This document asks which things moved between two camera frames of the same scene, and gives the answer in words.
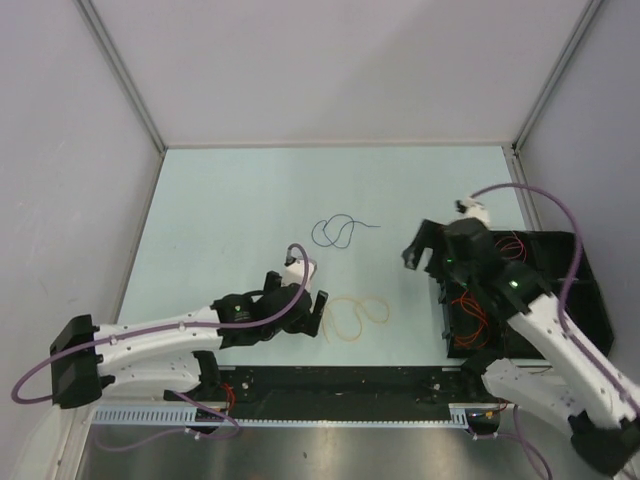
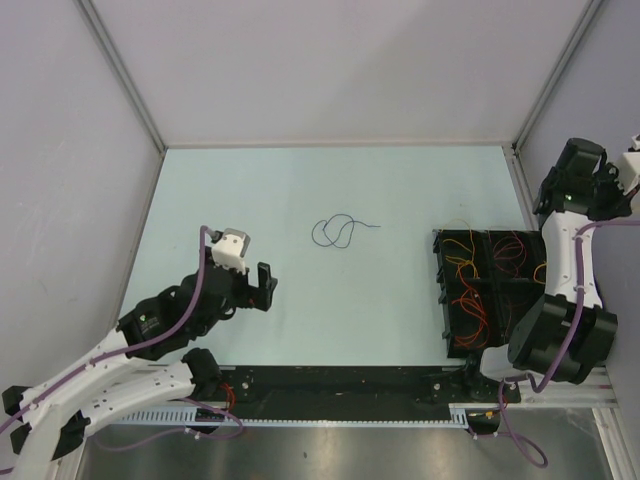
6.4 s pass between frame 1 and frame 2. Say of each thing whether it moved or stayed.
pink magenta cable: stayed
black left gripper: moved
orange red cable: stayed
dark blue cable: stayed
